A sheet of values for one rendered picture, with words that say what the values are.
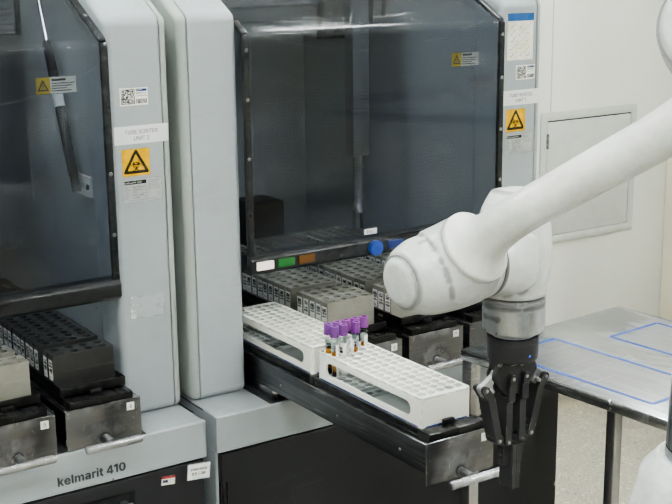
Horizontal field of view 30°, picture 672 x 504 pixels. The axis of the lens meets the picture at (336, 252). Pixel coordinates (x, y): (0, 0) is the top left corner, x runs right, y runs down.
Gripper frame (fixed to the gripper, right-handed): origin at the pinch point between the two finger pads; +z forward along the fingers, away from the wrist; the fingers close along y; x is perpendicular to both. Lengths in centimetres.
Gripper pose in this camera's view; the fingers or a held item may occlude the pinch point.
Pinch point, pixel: (509, 463)
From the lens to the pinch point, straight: 190.5
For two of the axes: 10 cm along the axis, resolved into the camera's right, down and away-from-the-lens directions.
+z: 0.1, 9.7, 2.4
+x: 5.5, 1.9, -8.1
